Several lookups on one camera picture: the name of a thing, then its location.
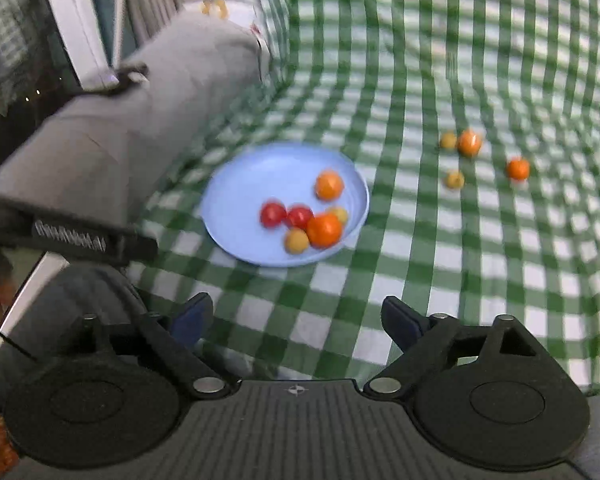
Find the small orange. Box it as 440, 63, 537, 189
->
505, 158, 531, 181

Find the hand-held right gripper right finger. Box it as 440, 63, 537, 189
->
362, 296, 547, 402

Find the small black object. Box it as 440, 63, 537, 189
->
80, 62, 150, 98

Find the pale checked fabric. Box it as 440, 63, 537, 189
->
0, 0, 48, 106

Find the white door frame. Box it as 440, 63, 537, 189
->
37, 0, 126, 88

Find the medium orange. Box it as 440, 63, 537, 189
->
314, 170, 346, 202

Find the plastic-wrapped orange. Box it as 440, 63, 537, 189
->
456, 130, 483, 158

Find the grey sofa armrest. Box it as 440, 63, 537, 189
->
0, 12, 271, 233

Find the light blue plate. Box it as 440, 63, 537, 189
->
200, 142, 371, 267

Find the red tomato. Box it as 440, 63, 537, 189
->
286, 205, 315, 231
259, 201, 288, 230

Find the green white checked cloth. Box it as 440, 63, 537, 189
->
125, 0, 600, 396

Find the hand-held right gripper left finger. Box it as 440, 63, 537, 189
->
54, 292, 232, 402

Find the large orange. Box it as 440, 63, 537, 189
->
306, 213, 344, 249

